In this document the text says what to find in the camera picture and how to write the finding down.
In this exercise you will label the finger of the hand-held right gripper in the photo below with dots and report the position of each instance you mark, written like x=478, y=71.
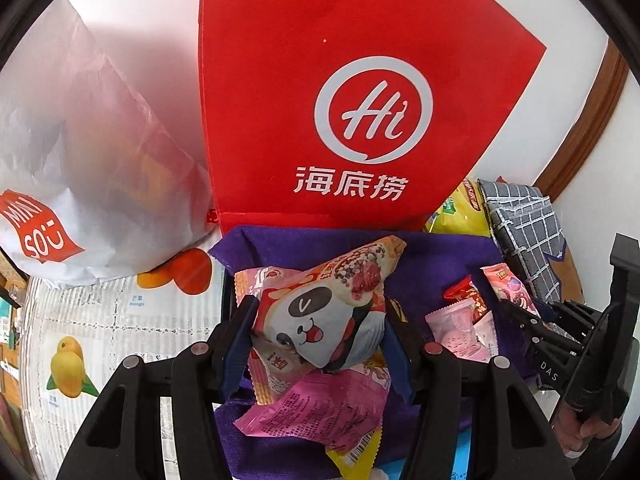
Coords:
x=570, y=312
x=525, y=322

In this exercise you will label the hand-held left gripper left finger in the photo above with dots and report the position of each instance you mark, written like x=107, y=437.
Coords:
x=240, y=342

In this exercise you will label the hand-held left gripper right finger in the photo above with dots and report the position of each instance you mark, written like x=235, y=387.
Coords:
x=396, y=357

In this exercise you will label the pink cartoon snack packet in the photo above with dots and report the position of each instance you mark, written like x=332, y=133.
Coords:
x=507, y=282

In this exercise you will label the pink snack packet white window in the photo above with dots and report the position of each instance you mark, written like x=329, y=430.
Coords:
x=450, y=330

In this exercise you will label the panda print snack packet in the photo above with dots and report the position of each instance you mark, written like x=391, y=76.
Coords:
x=320, y=320

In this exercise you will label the person's right hand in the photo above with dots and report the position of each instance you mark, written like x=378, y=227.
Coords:
x=595, y=430

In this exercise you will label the red white snack packet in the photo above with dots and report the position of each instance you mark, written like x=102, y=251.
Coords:
x=272, y=375

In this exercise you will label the pale pink snack packet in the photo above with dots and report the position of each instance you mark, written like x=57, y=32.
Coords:
x=250, y=280

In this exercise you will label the red candy packet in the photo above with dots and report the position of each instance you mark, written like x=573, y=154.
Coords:
x=462, y=292

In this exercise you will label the magenta snack packet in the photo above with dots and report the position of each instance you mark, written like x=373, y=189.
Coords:
x=310, y=410

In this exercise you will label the folded grey checked cloth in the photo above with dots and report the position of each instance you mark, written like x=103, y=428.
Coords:
x=525, y=225

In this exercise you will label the purple cloth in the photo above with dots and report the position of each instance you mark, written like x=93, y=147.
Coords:
x=430, y=265

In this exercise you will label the yellow snack packet barcode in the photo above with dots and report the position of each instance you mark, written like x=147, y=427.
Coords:
x=350, y=462

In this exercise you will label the fruit print lace tablecloth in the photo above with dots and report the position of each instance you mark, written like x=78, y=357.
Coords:
x=125, y=320

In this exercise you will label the blue tissue pack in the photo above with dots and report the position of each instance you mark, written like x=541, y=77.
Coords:
x=462, y=460

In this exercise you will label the yellow snack bag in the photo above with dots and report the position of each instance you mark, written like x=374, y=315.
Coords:
x=450, y=215

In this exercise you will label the white plastic bag red logo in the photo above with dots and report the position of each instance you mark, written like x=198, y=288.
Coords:
x=100, y=160

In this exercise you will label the red paper bag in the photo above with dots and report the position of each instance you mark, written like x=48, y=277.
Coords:
x=300, y=60

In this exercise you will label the brown wooden door frame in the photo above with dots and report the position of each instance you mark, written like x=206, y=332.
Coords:
x=590, y=125

